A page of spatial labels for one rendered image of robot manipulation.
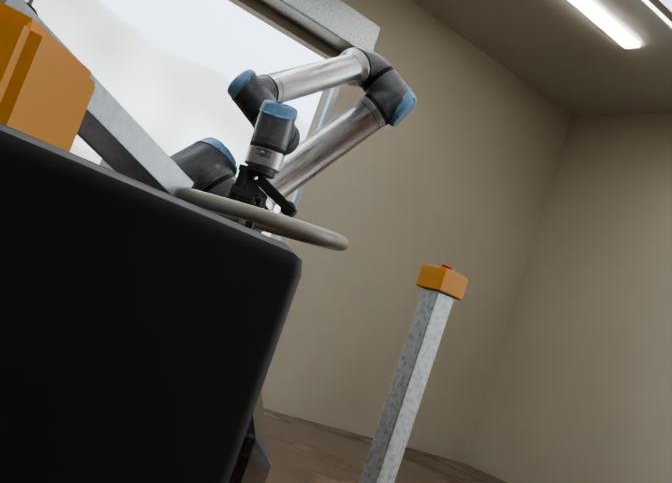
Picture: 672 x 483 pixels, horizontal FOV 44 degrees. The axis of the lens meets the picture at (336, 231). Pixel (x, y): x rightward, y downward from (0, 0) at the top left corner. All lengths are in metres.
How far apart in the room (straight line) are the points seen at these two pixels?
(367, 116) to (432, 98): 5.72
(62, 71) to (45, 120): 0.02
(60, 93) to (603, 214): 8.71
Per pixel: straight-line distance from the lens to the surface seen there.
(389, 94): 2.56
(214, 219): 0.24
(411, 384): 2.80
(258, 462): 1.12
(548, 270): 9.10
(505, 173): 8.98
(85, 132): 1.52
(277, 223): 1.55
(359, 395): 8.05
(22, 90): 0.28
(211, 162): 2.52
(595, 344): 8.51
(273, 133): 1.99
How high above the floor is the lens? 0.71
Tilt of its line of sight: 7 degrees up
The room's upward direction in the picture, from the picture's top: 19 degrees clockwise
